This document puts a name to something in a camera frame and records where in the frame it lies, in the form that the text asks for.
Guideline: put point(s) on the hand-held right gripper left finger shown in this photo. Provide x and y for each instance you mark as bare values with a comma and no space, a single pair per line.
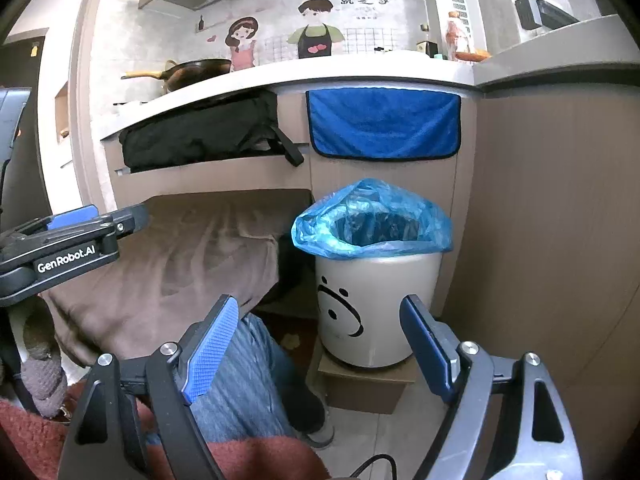
210,355

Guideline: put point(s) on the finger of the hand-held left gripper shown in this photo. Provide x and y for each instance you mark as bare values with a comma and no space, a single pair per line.
75,217
130,220

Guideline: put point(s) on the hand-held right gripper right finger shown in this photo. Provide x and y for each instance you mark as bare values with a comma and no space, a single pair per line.
425,350

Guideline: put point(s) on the white trash can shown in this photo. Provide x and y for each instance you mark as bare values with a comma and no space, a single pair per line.
385,310

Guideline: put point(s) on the person's left forearm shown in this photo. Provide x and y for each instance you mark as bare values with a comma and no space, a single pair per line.
25,440

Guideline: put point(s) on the person's left hand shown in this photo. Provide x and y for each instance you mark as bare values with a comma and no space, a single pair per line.
45,377

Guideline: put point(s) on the brown cloth-covered table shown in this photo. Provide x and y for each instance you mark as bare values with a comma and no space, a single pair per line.
175,260

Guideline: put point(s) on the cardboard box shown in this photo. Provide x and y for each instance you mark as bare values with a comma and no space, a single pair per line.
360,390

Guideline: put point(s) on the black refrigerator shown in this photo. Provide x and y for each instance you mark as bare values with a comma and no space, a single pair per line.
25,150

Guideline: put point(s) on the black bag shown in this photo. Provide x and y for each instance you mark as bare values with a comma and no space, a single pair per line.
200,135

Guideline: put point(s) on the grey shoe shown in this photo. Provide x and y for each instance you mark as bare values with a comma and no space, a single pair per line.
320,432

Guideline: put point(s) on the black wok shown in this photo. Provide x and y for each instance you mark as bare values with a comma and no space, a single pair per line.
200,72

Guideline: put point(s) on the blue towel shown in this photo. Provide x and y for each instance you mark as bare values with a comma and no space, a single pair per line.
382,122

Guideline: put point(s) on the beige kitchen counter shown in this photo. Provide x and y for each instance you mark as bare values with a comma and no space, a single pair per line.
350,70

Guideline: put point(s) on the orange tray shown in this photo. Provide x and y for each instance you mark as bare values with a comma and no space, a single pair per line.
472,56

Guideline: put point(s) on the bottle with red label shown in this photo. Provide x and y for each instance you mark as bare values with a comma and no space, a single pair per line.
459,37

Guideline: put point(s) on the white wall vent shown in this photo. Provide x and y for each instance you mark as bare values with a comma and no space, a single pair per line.
457,4

